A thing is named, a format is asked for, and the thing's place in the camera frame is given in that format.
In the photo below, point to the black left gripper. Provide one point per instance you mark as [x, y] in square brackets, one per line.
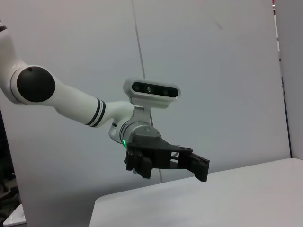
[158, 149]

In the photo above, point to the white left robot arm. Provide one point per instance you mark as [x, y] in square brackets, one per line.
[71, 99]

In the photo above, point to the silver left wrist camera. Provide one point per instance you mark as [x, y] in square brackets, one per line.
[155, 90]

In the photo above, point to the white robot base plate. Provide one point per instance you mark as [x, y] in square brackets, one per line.
[14, 216]

